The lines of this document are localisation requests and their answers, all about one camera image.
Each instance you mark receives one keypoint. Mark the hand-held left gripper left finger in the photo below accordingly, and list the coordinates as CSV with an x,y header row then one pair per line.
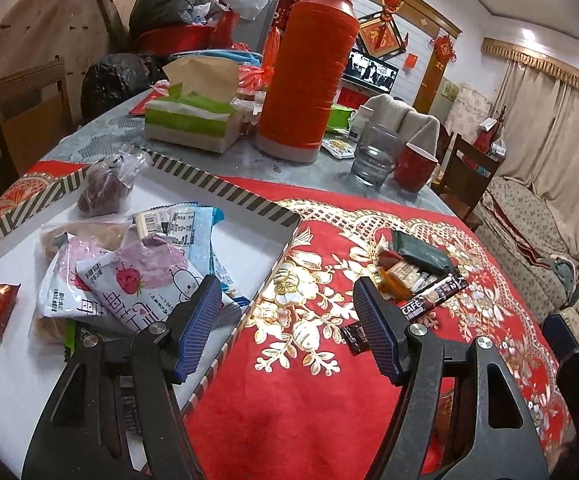
x,y
199,325

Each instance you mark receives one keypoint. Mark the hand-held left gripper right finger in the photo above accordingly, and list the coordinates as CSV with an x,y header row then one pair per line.
x,y
377,330

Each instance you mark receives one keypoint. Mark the pink white strawberry snack packet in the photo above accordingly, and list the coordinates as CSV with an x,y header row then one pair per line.
x,y
134,280
64,280

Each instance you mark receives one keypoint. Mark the white blue barcode snack packet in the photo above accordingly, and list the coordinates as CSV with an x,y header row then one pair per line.
x,y
179,222

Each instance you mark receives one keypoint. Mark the clear bag of brown snacks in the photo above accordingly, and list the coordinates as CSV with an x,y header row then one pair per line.
x,y
99,234

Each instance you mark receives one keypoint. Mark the clear bag of dark red snacks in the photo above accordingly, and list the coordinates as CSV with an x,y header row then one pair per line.
x,y
104,190

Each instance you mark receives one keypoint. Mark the white box with striped rim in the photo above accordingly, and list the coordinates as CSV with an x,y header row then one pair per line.
x,y
9,375

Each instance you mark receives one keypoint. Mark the small dark candy wrapper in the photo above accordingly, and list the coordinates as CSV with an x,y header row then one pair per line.
x,y
355,339

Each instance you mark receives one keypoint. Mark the beige wafer packet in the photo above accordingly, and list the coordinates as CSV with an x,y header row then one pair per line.
x,y
404,277

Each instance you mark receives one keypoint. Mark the small orange snack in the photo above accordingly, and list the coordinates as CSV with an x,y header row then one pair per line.
x,y
387,260

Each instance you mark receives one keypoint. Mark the black coffee stick sachet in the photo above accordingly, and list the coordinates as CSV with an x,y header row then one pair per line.
x,y
437,291

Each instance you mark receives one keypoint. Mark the dark green snack packet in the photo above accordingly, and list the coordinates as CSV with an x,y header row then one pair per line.
x,y
422,251

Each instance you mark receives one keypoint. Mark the red gold floral tablecloth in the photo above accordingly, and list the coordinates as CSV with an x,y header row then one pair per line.
x,y
319,410

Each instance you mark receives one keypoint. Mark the red cup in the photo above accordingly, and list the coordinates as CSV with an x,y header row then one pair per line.
x,y
413,167

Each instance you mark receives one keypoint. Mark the clear drinking glass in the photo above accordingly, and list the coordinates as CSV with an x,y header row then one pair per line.
x,y
375,157

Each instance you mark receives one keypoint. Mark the floral sofa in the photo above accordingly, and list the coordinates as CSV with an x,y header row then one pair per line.
x,y
519,230

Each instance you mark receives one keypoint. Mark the dark wooden chair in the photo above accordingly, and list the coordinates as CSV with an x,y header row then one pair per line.
x,y
469,180

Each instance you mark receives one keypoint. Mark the small patterned box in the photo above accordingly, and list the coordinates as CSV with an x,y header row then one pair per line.
x,y
339,149

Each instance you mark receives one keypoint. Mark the small white bottle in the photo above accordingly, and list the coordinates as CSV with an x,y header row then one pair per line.
x,y
358,127

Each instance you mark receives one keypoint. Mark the green white tissue box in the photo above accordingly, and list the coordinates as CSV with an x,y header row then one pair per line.
x,y
189,120

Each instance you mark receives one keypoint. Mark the grey lace tablecloth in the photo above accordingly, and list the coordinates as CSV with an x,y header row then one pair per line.
x,y
109,130

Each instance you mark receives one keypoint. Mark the bright green packet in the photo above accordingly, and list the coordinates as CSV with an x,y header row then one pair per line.
x,y
338,117

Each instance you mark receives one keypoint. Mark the grey white garment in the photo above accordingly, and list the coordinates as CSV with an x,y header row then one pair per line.
x,y
409,115

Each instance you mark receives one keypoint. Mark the red paper packet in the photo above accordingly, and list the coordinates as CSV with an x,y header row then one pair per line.
x,y
152,99

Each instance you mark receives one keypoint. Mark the beige curtain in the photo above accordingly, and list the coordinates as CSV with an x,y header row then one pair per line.
x,y
554,160

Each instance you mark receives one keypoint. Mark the brown tissue paper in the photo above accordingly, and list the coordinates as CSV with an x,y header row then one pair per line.
x,y
199,77

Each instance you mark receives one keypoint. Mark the black plastic bag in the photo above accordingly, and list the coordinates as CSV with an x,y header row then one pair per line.
x,y
114,85
167,7

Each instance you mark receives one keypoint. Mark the television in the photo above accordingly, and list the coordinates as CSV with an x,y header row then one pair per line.
x,y
372,72

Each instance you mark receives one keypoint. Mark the orange red plastic bag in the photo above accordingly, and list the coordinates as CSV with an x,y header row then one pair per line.
x,y
258,72

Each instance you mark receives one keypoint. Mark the light wooden chair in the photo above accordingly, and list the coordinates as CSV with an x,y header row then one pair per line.
x,y
29,120

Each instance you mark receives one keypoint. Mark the red thermos flask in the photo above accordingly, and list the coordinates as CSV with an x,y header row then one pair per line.
x,y
309,70

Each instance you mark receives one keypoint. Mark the blue plastic container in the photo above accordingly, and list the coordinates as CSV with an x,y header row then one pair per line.
x,y
219,56

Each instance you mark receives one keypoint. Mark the red plastic basin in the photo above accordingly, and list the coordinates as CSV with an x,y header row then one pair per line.
x,y
179,40

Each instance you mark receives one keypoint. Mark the small red chinese knot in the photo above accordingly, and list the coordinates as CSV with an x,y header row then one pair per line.
x,y
392,4
444,50

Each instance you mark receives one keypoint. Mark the gold fringed curtain pelmet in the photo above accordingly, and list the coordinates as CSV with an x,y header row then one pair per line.
x,y
544,62

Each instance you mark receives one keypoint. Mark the clear plastic bag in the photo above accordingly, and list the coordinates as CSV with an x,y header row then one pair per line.
x,y
237,5

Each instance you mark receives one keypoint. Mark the round wooden table top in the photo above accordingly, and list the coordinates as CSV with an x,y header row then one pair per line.
x,y
34,25

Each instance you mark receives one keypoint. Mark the small yellow wall picture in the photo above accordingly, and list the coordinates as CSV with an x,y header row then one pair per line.
x,y
450,91

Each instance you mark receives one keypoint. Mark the small red wall paper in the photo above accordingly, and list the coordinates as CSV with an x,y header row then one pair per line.
x,y
412,61

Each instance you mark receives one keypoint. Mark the red diamond wall poster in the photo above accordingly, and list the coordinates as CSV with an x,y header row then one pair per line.
x,y
382,37

